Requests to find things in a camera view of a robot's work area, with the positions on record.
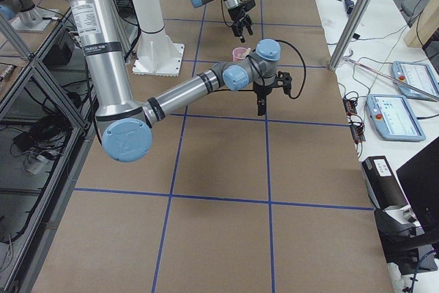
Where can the far teach pendant tablet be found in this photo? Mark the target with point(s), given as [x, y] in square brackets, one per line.
[419, 75]

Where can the aluminium frame post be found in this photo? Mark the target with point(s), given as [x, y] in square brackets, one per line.
[347, 34]

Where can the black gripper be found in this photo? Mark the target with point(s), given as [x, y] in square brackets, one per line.
[236, 14]
[261, 91]

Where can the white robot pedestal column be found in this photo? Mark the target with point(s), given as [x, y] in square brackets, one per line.
[156, 53]

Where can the pink mesh pen holder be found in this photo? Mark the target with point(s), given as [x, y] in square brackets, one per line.
[238, 53]

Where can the near teach pendant tablet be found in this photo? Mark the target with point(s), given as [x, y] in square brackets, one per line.
[394, 118]

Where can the teach pendant tablet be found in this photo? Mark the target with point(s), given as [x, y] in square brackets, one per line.
[419, 75]
[394, 118]

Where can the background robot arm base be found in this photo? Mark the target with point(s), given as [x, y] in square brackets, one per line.
[25, 16]

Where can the black monitor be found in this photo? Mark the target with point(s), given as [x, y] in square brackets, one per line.
[419, 180]

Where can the black box with label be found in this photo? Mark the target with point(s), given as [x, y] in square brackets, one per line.
[383, 188]

